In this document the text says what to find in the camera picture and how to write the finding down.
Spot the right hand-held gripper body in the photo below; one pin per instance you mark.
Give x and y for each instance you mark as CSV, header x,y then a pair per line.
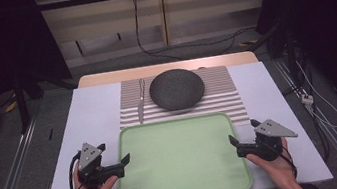
x,y
270,145

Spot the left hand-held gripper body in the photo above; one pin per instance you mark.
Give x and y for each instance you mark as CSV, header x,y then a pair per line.
x,y
89,158

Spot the person's right hand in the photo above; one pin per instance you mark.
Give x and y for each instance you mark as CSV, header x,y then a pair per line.
x,y
280,170

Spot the striped placemat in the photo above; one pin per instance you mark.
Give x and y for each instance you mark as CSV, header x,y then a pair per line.
x,y
224,99

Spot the small black stick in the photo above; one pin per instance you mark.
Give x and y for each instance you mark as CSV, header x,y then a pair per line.
x,y
50,134

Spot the silver fork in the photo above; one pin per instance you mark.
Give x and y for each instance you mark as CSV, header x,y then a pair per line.
x,y
141,110

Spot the light green tray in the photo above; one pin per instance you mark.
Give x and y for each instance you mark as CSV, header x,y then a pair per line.
x,y
180,163

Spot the wooden table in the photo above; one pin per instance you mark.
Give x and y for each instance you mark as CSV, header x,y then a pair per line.
x,y
113,77

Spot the dark grey plate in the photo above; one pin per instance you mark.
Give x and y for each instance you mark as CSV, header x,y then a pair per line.
x,y
176,90

